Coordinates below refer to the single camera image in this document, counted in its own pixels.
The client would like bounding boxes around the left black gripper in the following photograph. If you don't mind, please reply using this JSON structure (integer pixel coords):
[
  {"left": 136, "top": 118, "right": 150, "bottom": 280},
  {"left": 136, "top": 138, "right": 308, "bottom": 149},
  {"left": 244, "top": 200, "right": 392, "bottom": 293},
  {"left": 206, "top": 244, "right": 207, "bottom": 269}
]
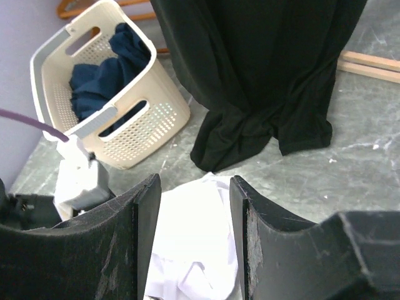
[{"left": 1, "top": 181, "right": 61, "bottom": 230}]

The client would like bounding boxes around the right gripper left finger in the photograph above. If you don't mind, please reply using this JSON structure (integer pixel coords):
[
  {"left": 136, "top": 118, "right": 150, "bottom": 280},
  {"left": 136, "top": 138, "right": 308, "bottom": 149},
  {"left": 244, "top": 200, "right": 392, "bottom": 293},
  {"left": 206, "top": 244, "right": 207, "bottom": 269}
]
[{"left": 1, "top": 174, "right": 161, "bottom": 299}]

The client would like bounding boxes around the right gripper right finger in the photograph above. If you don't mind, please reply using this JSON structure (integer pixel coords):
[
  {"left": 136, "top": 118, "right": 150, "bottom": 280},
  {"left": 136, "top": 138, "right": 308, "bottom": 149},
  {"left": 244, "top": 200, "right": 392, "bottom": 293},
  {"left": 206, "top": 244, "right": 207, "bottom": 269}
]
[{"left": 229, "top": 176, "right": 399, "bottom": 300}]

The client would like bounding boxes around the white t shirt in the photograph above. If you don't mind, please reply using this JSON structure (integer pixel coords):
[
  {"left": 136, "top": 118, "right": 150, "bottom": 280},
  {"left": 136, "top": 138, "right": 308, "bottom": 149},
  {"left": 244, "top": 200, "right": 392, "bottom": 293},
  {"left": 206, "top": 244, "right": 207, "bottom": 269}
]
[{"left": 145, "top": 173, "right": 238, "bottom": 299}]

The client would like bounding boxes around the black t shirt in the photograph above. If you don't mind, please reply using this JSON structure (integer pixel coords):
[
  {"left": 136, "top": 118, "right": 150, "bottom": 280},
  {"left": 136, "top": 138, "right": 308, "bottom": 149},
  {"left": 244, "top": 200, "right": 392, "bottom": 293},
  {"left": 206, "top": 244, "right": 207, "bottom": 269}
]
[{"left": 152, "top": 0, "right": 366, "bottom": 172}]

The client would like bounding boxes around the navy blue garment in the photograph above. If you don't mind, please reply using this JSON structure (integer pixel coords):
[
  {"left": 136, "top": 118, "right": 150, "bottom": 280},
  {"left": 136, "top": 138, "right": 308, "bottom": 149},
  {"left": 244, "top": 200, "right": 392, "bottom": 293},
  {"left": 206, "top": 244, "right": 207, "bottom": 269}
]
[{"left": 69, "top": 23, "right": 151, "bottom": 122}]

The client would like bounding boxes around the white laundry basket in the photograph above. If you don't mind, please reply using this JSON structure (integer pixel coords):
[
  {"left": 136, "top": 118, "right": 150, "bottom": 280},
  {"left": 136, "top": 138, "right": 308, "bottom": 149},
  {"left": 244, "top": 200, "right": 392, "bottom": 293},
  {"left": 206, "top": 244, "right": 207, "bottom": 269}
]
[{"left": 30, "top": 1, "right": 190, "bottom": 169}]

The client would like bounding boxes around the light wooden clothes rack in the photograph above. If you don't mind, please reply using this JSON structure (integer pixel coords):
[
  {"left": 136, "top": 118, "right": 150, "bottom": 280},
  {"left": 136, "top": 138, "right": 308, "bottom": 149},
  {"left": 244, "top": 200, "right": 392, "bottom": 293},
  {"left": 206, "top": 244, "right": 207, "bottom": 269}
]
[{"left": 337, "top": 51, "right": 399, "bottom": 84}]

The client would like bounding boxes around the brown wooden shoe rack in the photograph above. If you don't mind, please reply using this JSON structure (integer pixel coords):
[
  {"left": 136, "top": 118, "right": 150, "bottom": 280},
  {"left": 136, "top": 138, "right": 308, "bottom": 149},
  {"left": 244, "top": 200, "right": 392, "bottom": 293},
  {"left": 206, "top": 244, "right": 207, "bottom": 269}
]
[{"left": 57, "top": 1, "right": 169, "bottom": 54}]

